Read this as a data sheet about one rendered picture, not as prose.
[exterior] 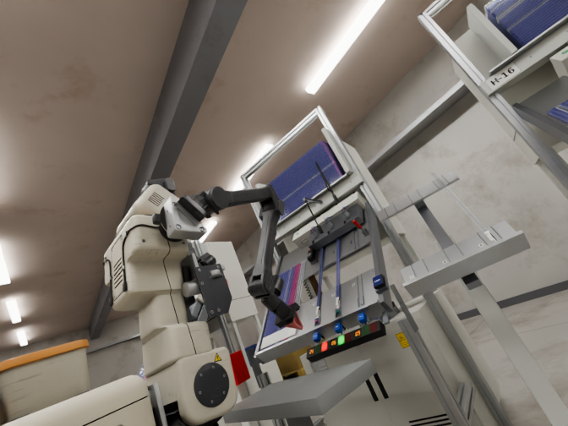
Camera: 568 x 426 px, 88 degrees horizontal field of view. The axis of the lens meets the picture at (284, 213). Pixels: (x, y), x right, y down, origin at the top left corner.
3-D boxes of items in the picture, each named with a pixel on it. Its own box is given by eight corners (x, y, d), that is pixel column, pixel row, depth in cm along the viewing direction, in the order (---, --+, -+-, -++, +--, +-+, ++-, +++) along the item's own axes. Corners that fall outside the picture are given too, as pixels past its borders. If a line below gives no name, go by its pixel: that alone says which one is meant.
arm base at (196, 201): (164, 217, 90) (182, 195, 84) (179, 204, 97) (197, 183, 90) (185, 236, 92) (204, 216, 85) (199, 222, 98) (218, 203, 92)
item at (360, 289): (384, 306, 109) (379, 301, 108) (262, 357, 140) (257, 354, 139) (379, 270, 124) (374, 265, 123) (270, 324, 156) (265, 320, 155)
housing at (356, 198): (373, 215, 164) (357, 198, 160) (307, 254, 188) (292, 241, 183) (372, 207, 171) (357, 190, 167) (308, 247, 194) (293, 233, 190)
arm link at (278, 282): (246, 290, 108) (264, 286, 104) (256, 267, 117) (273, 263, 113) (263, 310, 113) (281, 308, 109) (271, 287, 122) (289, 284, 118)
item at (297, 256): (377, 247, 140) (371, 239, 139) (279, 299, 171) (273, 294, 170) (371, 210, 167) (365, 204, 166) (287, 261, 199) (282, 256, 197)
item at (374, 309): (389, 313, 108) (377, 302, 106) (265, 363, 139) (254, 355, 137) (388, 310, 109) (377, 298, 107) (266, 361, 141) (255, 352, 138)
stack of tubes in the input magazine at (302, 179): (342, 175, 167) (322, 139, 177) (279, 221, 192) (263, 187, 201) (352, 179, 178) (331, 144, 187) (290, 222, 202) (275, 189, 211)
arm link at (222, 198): (259, 188, 137) (276, 181, 133) (268, 216, 137) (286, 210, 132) (187, 196, 98) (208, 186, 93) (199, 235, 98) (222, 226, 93)
